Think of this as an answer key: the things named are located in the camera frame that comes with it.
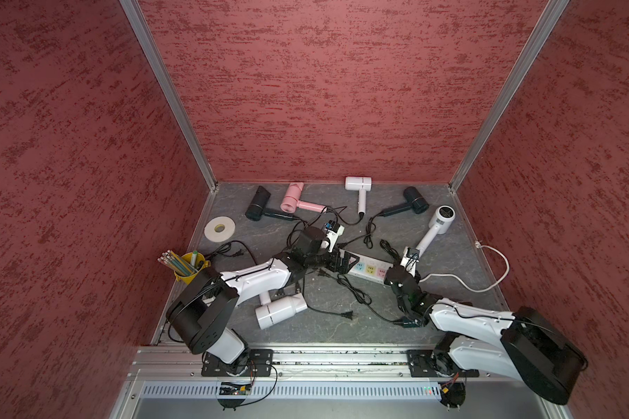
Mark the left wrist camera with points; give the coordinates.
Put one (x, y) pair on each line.
(333, 231)

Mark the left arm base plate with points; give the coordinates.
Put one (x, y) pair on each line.
(252, 363)

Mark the yellow cup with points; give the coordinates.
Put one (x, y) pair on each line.
(196, 261)

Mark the bundle of pencils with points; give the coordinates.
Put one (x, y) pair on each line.
(176, 263)

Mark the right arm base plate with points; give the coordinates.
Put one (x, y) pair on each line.
(424, 364)

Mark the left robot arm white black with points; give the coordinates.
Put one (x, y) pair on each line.
(202, 311)

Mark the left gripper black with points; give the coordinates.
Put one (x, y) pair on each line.
(344, 267)

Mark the white power strip coloured sockets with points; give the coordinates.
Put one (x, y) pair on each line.
(371, 269)

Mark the white tape roll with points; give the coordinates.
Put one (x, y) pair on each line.
(219, 229)

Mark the pink hair dryer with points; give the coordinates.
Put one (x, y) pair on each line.
(292, 200)

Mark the dark green hair dryer back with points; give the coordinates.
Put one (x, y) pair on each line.
(414, 201)

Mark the white round hair dryer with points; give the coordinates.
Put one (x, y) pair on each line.
(439, 224)

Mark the white hair dryer front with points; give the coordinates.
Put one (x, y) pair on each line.
(272, 312)

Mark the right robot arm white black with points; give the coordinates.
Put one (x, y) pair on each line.
(521, 345)

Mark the white square hair dryer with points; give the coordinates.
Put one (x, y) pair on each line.
(362, 185)

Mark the aluminium front rail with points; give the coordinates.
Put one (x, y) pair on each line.
(317, 381)

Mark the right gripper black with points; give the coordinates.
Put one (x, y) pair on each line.
(417, 278)

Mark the black hair dryer far left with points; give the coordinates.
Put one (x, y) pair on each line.
(257, 208)

